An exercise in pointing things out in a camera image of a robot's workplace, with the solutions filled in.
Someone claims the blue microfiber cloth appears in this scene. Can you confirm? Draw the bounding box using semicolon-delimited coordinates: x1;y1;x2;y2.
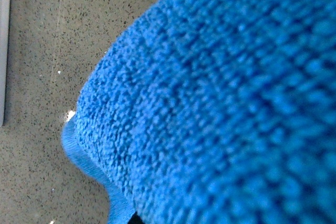
61;0;335;223

